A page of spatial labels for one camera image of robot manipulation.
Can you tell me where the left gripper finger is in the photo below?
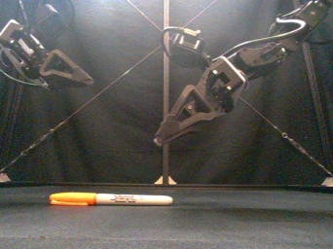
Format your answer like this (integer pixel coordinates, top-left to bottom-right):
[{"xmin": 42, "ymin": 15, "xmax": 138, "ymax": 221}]
[{"xmin": 39, "ymin": 49, "xmax": 95, "ymax": 89}]

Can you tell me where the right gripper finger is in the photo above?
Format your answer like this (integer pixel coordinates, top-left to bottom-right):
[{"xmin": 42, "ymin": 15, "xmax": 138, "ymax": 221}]
[{"xmin": 153, "ymin": 85, "xmax": 218, "ymax": 147}]

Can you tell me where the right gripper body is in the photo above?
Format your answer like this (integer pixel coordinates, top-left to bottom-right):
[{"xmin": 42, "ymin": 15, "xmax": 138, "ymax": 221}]
[{"xmin": 197, "ymin": 55, "xmax": 251, "ymax": 114}]

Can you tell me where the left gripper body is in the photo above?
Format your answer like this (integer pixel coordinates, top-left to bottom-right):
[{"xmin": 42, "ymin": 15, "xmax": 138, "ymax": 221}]
[{"xmin": 0, "ymin": 18, "xmax": 51, "ymax": 89}]

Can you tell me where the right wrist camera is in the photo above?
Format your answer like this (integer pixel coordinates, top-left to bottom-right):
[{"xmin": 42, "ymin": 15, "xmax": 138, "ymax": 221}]
[{"xmin": 166, "ymin": 27, "xmax": 212, "ymax": 70}]

